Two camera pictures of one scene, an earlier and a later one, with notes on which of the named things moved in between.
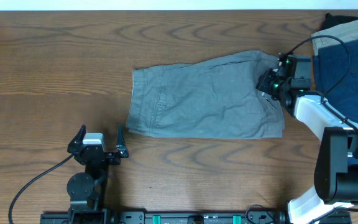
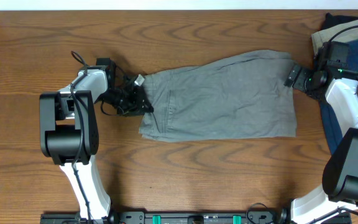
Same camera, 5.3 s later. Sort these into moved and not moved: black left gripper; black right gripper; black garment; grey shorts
Moved: black left gripper; black right gripper
Not moved: black garment; grey shorts
